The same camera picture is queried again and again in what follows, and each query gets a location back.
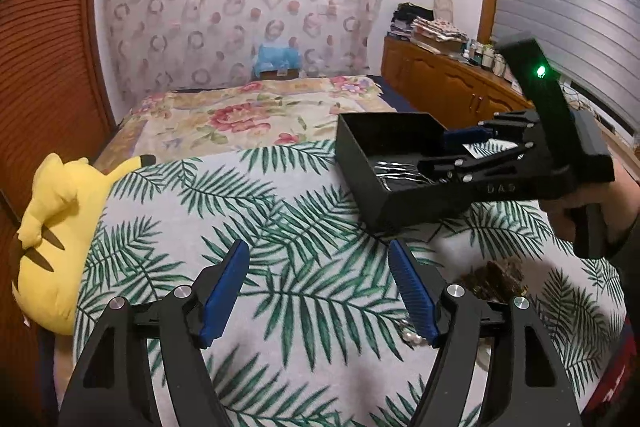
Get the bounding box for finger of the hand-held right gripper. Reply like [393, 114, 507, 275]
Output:
[441, 109, 540, 148]
[416, 141, 536, 188]

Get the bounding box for floral blanket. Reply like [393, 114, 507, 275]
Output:
[92, 76, 396, 172]

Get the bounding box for navy blue bed sheet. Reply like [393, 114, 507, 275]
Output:
[369, 74, 417, 114]

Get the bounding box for palm leaf printed cloth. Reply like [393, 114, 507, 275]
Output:
[72, 138, 629, 427]

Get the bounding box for pearl necklace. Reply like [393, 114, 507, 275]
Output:
[397, 319, 437, 349]

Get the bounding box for brown bead bracelet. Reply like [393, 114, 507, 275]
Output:
[459, 258, 532, 304]

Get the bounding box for floral folded fabrics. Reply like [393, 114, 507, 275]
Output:
[412, 15, 472, 44]

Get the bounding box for wooden cabinet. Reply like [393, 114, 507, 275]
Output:
[381, 35, 640, 188]

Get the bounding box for row of cosmetic bottles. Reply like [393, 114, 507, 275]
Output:
[461, 38, 522, 84]

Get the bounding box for silver bracelets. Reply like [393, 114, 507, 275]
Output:
[372, 158, 437, 194]

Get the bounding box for stack of dark folded clothes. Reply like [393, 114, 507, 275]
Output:
[389, 3, 434, 40]

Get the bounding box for yellow plush toy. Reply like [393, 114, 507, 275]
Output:
[10, 152, 157, 338]

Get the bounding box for person's right hand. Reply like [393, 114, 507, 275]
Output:
[542, 159, 638, 253]

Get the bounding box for dark red cloth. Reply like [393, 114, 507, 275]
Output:
[607, 322, 640, 427]

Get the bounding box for blue plush toy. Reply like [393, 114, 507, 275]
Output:
[251, 43, 304, 80]

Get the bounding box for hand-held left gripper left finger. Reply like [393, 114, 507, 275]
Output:
[57, 238, 251, 427]

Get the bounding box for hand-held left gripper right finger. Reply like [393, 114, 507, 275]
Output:
[387, 239, 586, 427]

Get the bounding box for wooden louvred wardrobe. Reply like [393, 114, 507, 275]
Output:
[0, 0, 122, 358]

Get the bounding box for black jewelry box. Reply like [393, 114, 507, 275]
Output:
[334, 111, 483, 237]

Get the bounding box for cardboard box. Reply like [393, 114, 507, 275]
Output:
[422, 38, 469, 56]

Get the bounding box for person's right forearm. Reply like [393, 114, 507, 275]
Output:
[607, 207, 640, 288]

